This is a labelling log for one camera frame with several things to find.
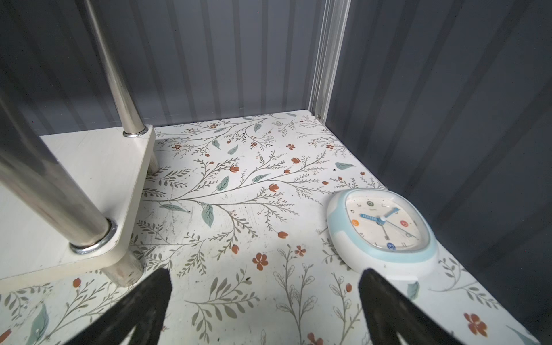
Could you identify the white and blue clock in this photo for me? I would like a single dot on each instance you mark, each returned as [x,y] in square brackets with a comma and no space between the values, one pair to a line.
[381,230]

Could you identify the white two-tier shelf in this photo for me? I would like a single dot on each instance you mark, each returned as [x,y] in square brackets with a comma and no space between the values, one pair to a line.
[69,201]

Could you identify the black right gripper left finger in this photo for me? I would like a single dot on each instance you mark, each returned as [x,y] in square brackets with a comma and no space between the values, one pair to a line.
[140,314]

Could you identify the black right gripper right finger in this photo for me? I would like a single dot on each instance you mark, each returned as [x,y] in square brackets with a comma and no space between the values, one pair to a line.
[390,316]

